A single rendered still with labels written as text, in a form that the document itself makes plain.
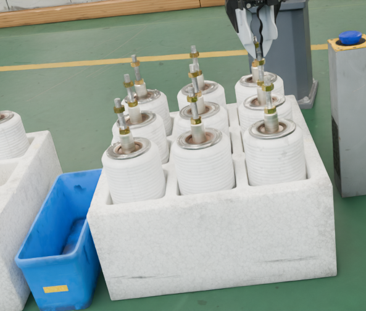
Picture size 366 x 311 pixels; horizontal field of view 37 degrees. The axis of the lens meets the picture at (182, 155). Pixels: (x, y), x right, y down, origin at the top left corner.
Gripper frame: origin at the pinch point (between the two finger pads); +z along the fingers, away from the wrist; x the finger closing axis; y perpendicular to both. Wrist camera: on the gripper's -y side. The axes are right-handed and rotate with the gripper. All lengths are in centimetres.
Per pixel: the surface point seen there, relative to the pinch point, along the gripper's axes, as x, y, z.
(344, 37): 16.7, -2.8, 1.9
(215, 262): -15.0, 17.8, 29.1
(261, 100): -0.6, 1.4, 9.1
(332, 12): 69, -145, 34
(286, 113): 2.8, 4.5, 11.2
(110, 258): -31.8, 15.0, 25.8
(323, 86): 33, -62, 35
